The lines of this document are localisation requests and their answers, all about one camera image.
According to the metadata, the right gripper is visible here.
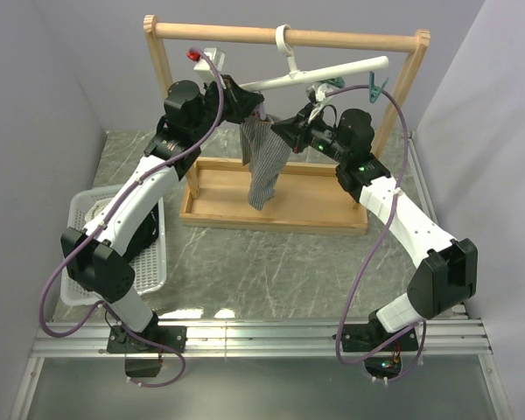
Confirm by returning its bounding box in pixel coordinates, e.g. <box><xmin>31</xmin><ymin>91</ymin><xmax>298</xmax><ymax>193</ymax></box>
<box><xmin>272</xmin><ymin>103</ymin><xmax>350</xmax><ymax>165</ymax></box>

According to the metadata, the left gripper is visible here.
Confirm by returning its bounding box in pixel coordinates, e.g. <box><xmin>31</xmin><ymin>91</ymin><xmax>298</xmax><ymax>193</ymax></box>
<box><xmin>192</xmin><ymin>74</ymin><xmax>265</xmax><ymax>141</ymax></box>

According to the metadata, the purple clothespin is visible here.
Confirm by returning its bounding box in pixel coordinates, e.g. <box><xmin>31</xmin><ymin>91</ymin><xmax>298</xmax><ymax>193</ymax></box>
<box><xmin>255</xmin><ymin>102</ymin><xmax>267</xmax><ymax>121</ymax></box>

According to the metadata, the grey striped boxer underwear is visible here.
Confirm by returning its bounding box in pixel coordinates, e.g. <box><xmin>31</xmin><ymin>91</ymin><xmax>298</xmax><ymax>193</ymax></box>
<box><xmin>240</xmin><ymin>115</ymin><xmax>291</xmax><ymax>211</ymax></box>

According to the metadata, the white plastic hanger bar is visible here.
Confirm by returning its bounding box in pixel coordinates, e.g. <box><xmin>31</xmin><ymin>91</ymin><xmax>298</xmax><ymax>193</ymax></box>
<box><xmin>240</xmin><ymin>24</ymin><xmax>389</xmax><ymax>92</ymax></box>

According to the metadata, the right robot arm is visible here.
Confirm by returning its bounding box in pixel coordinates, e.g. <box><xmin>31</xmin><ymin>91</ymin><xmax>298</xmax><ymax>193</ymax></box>
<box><xmin>271</xmin><ymin>105</ymin><xmax>478</xmax><ymax>350</ymax></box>

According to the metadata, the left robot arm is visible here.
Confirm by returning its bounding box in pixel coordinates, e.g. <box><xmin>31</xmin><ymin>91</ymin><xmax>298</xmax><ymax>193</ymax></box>
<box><xmin>60</xmin><ymin>75</ymin><xmax>264</xmax><ymax>352</ymax></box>

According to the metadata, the black underwear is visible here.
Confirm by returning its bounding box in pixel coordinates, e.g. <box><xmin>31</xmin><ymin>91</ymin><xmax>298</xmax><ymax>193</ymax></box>
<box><xmin>123</xmin><ymin>204</ymin><xmax>159</xmax><ymax>263</ymax></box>

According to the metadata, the wooden hanging rack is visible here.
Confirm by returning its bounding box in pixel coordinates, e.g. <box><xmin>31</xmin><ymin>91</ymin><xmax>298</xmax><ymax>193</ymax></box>
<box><xmin>143</xmin><ymin>15</ymin><xmax>431</xmax><ymax>235</ymax></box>

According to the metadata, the light teal clothespin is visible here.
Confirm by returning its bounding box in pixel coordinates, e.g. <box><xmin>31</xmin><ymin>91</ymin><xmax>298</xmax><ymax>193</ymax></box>
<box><xmin>368</xmin><ymin>72</ymin><xmax>389</xmax><ymax>104</ymax></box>

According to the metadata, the white cloth garment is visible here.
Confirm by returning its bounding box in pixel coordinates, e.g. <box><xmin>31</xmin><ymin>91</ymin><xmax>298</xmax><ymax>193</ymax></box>
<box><xmin>84</xmin><ymin>199</ymin><xmax>110</xmax><ymax>223</ymax></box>

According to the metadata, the white plastic basket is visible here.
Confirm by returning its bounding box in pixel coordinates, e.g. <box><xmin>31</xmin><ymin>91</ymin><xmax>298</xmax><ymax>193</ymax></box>
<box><xmin>60</xmin><ymin>185</ymin><xmax>167</xmax><ymax>306</ymax></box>

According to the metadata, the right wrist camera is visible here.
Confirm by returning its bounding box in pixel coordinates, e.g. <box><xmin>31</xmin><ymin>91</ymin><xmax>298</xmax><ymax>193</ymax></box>
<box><xmin>306</xmin><ymin>82</ymin><xmax>334</xmax><ymax>123</ymax></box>

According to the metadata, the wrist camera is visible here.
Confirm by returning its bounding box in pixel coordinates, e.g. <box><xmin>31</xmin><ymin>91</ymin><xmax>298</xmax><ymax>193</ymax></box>
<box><xmin>186</xmin><ymin>47</ymin><xmax>226</xmax><ymax>85</ymax></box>
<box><xmin>306</xmin><ymin>82</ymin><xmax>334</xmax><ymax>123</ymax></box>

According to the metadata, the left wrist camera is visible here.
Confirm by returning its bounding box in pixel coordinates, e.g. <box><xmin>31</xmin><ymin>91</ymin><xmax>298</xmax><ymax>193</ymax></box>
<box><xmin>186</xmin><ymin>47</ymin><xmax>226</xmax><ymax>85</ymax></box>

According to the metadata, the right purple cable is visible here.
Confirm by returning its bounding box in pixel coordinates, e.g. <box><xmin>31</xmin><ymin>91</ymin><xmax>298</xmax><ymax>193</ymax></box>
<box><xmin>323</xmin><ymin>84</ymin><xmax>428</xmax><ymax>389</ymax></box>

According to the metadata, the aluminium mounting rail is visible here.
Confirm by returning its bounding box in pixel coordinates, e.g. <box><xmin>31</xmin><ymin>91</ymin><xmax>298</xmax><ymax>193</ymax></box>
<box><xmin>30</xmin><ymin>318</ymin><xmax>492</xmax><ymax>358</ymax></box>

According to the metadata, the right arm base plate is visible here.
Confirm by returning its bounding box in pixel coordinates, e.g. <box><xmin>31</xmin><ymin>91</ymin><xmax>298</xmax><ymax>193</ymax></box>
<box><xmin>340</xmin><ymin>324</ymin><xmax>419</xmax><ymax>353</ymax></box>

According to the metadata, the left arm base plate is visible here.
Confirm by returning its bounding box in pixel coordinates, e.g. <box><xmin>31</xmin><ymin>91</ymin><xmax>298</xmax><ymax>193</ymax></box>
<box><xmin>107</xmin><ymin>325</ymin><xmax>187</xmax><ymax>354</ymax></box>

